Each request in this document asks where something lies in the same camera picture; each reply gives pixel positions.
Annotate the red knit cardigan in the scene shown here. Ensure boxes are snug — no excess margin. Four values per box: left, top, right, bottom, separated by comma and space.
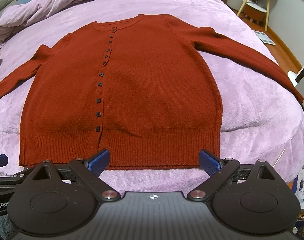
0, 14, 303, 170

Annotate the purple bed sheet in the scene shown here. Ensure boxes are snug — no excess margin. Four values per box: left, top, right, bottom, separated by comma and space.
0, 0, 304, 192

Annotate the book on floor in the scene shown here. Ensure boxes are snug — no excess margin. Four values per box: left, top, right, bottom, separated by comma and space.
254, 30, 276, 46

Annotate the brown footstool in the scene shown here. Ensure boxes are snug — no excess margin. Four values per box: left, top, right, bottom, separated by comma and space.
244, 0, 267, 24

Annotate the grey round pouf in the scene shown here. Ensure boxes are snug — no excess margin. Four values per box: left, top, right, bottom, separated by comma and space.
226, 0, 243, 11

